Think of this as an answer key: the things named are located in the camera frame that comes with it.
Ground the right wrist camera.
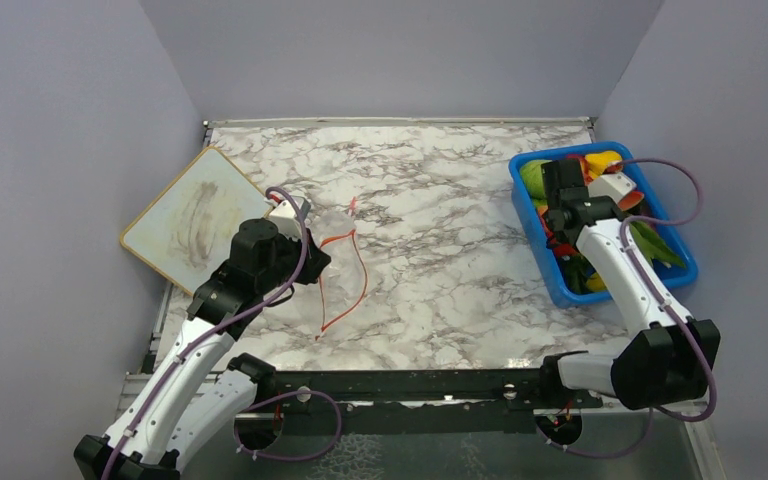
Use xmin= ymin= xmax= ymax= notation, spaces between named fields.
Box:
xmin=588 ymin=172 xmax=640 ymax=205

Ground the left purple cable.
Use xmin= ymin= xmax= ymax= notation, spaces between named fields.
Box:
xmin=100 ymin=186 xmax=344 ymax=480

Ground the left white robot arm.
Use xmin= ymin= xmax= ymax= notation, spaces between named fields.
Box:
xmin=74 ymin=215 xmax=330 ymax=479

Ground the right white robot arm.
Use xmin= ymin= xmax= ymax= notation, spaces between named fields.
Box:
xmin=536 ymin=159 xmax=721 ymax=422

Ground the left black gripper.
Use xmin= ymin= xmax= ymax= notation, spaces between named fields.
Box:
xmin=258 ymin=225 xmax=332 ymax=294

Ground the clear orange zip top bag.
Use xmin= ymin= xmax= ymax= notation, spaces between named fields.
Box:
xmin=311 ymin=197 xmax=369 ymax=340

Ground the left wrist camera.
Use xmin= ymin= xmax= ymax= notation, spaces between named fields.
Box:
xmin=265 ymin=194 xmax=303 ymax=240

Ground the watermelon slice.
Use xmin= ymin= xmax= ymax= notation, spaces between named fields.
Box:
xmin=618 ymin=190 xmax=645 ymax=211

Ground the blue plastic bin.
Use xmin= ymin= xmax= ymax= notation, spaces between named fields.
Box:
xmin=508 ymin=141 xmax=698 ymax=308

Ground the green leafy vegetable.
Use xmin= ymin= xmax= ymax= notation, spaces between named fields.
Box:
xmin=630 ymin=221 xmax=686 ymax=268

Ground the green cabbage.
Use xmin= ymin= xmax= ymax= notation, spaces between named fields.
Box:
xmin=519 ymin=159 xmax=551 ymax=200

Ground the yellow bell pepper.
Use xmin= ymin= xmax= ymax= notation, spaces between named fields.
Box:
xmin=585 ymin=272 xmax=607 ymax=293

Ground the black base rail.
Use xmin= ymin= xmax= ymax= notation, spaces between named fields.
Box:
xmin=234 ymin=368 xmax=603 ymax=442

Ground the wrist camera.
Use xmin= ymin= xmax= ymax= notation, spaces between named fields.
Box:
xmin=588 ymin=172 xmax=640 ymax=205
xmin=265 ymin=194 xmax=303 ymax=240

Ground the red tomato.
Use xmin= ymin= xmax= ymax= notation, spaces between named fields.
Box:
xmin=548 ymin=242 xmax=579 ymax=259

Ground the wood framed whiteboard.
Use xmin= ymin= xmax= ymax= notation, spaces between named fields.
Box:
xmin=119 ymin=147 xmax=271 ymax=294

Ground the yellow pear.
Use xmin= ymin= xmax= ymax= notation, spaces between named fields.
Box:
xmin=584 ymin=150 xmax=623 ymax=178

